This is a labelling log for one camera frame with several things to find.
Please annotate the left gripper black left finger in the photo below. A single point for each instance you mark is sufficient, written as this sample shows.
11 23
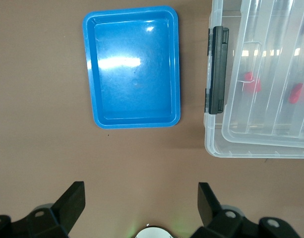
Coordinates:
67 205

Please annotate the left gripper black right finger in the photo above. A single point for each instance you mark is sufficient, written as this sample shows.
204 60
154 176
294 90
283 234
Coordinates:
208 208

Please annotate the clear plastic storage box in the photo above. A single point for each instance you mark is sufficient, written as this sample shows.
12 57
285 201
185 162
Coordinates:
213 134

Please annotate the clear ribbed box lid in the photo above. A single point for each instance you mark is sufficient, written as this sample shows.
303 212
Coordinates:
265 111

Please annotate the brown table cover sheet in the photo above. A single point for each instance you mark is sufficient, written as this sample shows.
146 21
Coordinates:
42 99

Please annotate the blue plastic tray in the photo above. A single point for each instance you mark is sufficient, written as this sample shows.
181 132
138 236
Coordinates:
132 99

